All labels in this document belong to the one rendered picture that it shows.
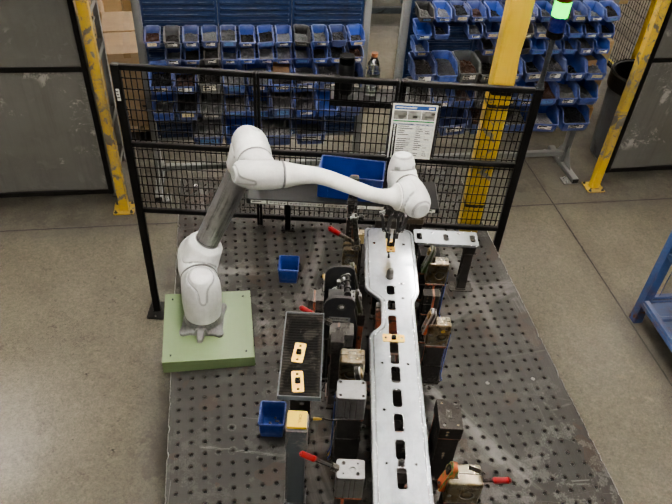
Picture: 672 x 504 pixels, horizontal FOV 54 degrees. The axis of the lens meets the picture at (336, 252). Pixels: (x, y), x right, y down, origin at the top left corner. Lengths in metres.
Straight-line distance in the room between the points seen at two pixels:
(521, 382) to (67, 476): 2.11
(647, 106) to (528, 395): 2.93
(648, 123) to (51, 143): 4.11
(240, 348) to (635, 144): 3.60
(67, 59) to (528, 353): 3.02
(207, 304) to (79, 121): 2.10
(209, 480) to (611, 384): 2.37
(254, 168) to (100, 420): 1.74
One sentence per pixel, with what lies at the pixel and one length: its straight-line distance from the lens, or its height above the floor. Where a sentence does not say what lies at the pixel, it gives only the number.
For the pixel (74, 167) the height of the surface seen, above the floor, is 0.35.
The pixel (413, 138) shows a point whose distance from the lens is 3.16.
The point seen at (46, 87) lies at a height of 0.93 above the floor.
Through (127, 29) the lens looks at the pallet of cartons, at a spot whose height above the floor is 0.74.
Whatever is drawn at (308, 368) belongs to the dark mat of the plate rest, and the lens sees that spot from 2.21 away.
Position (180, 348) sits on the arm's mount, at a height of 0.77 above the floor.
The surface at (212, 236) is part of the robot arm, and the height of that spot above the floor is 1.12.
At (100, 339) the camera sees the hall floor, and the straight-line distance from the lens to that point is 3.98.
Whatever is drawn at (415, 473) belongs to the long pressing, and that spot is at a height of 1.00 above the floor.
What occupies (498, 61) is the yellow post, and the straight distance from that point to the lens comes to 3.08.
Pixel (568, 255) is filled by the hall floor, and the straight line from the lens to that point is 4.76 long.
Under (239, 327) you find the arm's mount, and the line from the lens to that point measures 2.87.
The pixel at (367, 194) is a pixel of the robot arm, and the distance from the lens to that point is 2.42.
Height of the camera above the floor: 2.87
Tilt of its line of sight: 41 degrees down
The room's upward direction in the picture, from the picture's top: 4 degrees clockwise
